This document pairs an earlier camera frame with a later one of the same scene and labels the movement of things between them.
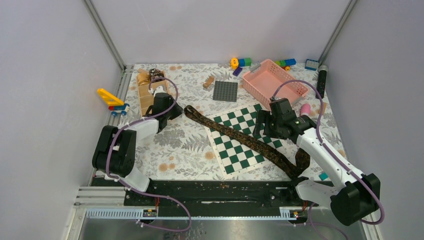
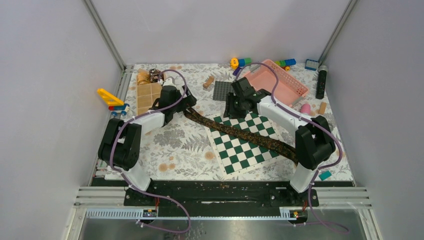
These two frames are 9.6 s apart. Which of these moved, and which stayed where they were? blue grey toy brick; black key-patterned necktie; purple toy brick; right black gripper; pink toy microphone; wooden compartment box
Moved: right black gripper; black key-patterned necktie
Stayed: wooden compartment box; purple toy brick; pink toy microphone; blue grey toy brick
